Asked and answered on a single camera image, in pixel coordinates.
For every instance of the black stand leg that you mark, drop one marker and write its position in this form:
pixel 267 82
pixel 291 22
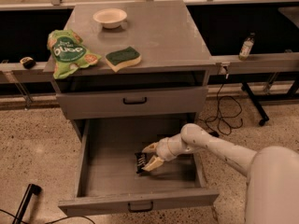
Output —
pixel 31 190

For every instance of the closed grey upper drawer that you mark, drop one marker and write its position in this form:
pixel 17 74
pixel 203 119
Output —
pixel 111 104

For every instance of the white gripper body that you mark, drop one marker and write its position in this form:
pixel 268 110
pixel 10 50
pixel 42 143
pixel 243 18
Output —
pixel 163 148

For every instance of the black yellow tape measure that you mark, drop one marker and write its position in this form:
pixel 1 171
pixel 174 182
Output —
pixel 27 62

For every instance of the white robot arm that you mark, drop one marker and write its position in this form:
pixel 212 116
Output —
pixel 272 173

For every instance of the green yellow sponge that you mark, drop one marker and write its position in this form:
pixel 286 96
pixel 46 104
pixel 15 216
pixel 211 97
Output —
pixel 123 58

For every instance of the small glass bottle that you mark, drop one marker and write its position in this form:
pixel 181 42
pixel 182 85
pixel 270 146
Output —
pixel 246 47

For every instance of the grey drawer cabinet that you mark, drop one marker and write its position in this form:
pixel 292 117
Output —
pixel 173 53

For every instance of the white bowl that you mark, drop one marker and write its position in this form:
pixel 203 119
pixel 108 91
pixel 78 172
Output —
pixel 110 18

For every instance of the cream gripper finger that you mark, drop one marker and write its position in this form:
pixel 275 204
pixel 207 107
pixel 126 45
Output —
pixel 150 148
pixel 154 163

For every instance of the green chip bag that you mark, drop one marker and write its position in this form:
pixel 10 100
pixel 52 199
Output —
pixel 69 53

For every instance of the open grey lower drawer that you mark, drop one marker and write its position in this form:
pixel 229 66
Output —
pixel 108 182

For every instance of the black wheeled table leg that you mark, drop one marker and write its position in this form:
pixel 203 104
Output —
pixel 264 118

